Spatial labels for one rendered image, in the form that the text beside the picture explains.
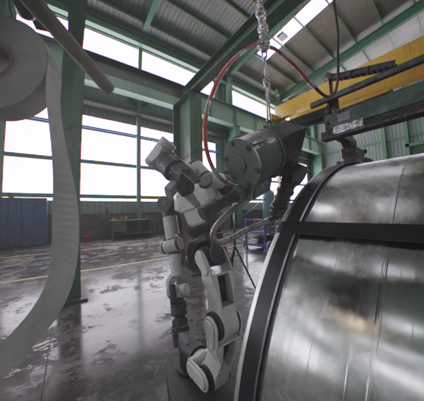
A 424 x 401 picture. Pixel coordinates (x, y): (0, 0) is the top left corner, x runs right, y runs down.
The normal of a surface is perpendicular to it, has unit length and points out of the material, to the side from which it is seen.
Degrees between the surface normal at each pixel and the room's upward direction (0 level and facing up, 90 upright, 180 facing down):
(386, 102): 90
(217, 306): 90
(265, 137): 59
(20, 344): 72
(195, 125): 90
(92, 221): 90
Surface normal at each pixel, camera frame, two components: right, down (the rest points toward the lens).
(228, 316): 0.56, -0.38
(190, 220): -0.36, -0.22
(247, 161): -0.80, 0.42
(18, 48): 0.18, -0.06
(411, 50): -0.82, -0.01
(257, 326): -0.76, -0.40
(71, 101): 0.58, -0.06
